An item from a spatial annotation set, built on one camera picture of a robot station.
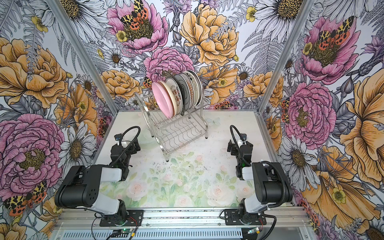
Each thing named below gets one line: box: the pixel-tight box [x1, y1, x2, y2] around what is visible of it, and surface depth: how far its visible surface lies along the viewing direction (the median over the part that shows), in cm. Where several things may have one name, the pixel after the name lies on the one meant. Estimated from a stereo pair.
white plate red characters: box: [164, 77, 183, 115], surface depth 78 cm
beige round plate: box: [157, 80, 178, 117], surface depth 72 cm
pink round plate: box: [151, 81, 174, 119], surface depth 72 cm
